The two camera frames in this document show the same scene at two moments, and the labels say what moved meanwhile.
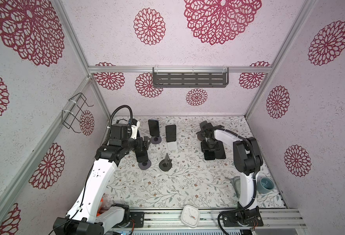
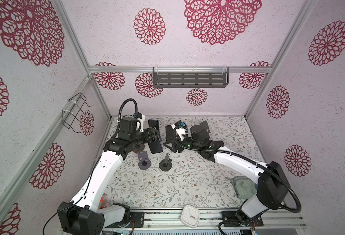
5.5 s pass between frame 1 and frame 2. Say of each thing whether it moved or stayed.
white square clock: stayed
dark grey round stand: stayed
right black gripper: moved
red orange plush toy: stayed
